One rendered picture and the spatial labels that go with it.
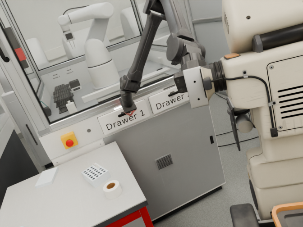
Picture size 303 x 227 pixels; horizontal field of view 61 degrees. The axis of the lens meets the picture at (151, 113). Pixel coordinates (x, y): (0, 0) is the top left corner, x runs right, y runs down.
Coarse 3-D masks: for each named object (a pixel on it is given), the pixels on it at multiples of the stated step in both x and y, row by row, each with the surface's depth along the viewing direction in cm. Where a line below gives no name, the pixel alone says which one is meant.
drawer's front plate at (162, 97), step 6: (168, 90) 151; (174, 90) 153; (150, 96) 150; (156, 96) 150; (162, 96) 151; (168, 96) 152; (174, 96) 154; (180, 96) 155; (186, 96) 157; (150, 102) 150; (156, 102) 151; (162, 102) 152; (180, 102) 156; (156, 108) 152; (162, 108) 153; (168, 108) 155
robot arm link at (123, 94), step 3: (120, 90) 129; (120, 93) 127; (123, 93) 127; (126, 93) 127; (129, 93) 127; (123, 96) 128; (126, 96) 127; (129, 96) 129; (123, 99) 130; (126, 99) 129; (129, 99) 130
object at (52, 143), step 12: (144, 96) 149; (120, 108) 146; (84, 120) 142; (96, 120) 144; (60, 132) 139; (84, 132) 144; (96, 132) 146; (48, 144) 139; (60, 144) 141; (84, 144) 146; (48, 156) 141
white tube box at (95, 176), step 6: (90, 168) 121; (96, 168) 120; (102, 168) 118; (84, 174) 118; (90, 174) 117; (96, 174) 115; (102, 174) 114; (108, 174) 116; (90, 180) 113; (96, 180) 112; (102, 180) 114; (96, 186) 113
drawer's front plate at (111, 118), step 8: (136, 104) 147; (144, 104) 149; (112, 112) 144; (120, 112) 145; (136, 112) 149; (144, 112) 150; (104, 120) 144; (112, 120) 145; (120, 120) 147; (128, 120) 148; (136, 120) 150; (104, 128) 145; (112, 128) 147
